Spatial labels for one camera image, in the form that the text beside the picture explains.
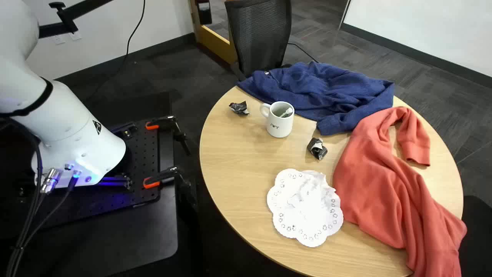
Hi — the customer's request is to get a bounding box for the white mug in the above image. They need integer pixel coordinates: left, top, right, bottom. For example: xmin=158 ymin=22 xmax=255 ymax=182
xmin=259 ymin=99 xmax=296 ymax=140

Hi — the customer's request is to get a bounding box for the black crumpled binder clip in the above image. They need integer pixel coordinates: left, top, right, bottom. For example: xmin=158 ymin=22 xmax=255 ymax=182
xmin=227 ymin=100 xmax=250 ymax=117
xmin=305 ymin=136 xmax=328 ymax=162

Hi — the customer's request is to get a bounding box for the black clamp orange trigger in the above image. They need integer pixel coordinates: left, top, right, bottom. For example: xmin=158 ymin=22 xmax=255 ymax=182
xmin=142 ymin=114 xmax=193 ymax=156
xmin=141 ymin=165 xmax=199 ymax=208

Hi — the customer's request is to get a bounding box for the white paper doily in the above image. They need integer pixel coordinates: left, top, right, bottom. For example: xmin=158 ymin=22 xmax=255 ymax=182
xmin=265 ymin=168 xmax=344 ymax=249

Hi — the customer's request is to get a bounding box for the blue sweater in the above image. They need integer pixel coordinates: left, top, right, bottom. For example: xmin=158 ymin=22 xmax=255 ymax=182
xmin=235 ymin=60 xmax=396 ymax=137

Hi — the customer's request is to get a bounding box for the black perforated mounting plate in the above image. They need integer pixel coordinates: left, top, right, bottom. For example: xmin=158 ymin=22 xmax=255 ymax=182
xmin=47 ymin=119 xmax=178 ymax=228

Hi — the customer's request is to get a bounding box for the black office chair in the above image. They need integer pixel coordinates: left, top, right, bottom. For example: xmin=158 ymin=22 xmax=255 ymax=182
xmin=222 ymin=0 xmax=319 ymax=80

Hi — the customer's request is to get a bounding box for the orange sweater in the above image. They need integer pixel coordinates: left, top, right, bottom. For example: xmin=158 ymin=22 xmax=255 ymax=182
xmin=330 ymin=105 xmax=468 ymax=277

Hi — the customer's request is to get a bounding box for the black robot cart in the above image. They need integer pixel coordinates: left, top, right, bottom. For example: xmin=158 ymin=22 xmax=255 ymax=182
xmin=0 ymin=91 xmax=181 ymax=277

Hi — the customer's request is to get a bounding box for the black wall cable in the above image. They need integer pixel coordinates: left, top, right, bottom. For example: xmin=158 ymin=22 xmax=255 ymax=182
xmin=122 ymin=0 xmax=148 ymax=59

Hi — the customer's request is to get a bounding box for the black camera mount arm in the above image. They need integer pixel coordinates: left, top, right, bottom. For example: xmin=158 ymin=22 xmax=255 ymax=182
xmin=36 ymin=0 xmax=113 ymax=40

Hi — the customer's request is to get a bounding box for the robot base cable bundle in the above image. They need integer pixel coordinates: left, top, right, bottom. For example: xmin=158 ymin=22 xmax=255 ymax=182
xmin=4 ymin=166 xmax=79 ymax=277

